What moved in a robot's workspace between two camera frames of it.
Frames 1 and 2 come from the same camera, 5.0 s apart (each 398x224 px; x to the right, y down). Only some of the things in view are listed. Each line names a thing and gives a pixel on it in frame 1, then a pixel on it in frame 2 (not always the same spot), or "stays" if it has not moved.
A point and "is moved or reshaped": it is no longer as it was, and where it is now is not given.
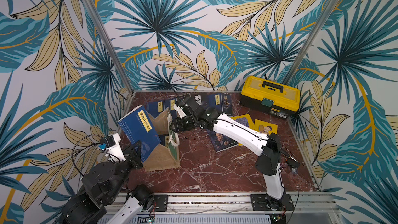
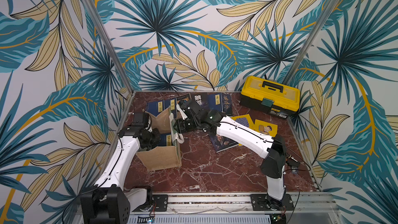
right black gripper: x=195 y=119 stays
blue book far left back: x=154 y=108 stays
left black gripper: x=130 y=154 to x=157 y=139
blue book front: x=137 y=127 is moved or reshaped
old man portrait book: x=221 y=142 stays
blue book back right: x=215 y=100 stays
